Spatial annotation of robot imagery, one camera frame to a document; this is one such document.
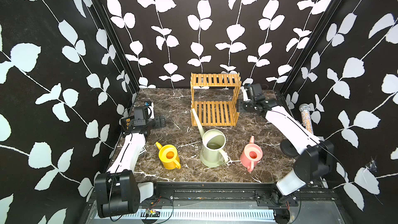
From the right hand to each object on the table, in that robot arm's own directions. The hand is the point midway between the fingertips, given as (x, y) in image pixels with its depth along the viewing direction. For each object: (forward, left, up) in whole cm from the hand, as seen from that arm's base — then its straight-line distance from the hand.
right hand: (238, 101), depth 85 cm
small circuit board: (-50, +43, -23) cm, 70 cm away
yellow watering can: (-24, +39, -19) cm, 50 cm away
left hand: (-6, +46, -5) cm, 47 cm away
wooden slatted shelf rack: (+7, +11, -21) cm, 25 cm away
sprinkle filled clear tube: (-6, -34, +1) cm, 34 cm away
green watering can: (-23, +14, -2) cm, 27 cm away
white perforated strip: (-50, +17, -23) cm, 57 cm away
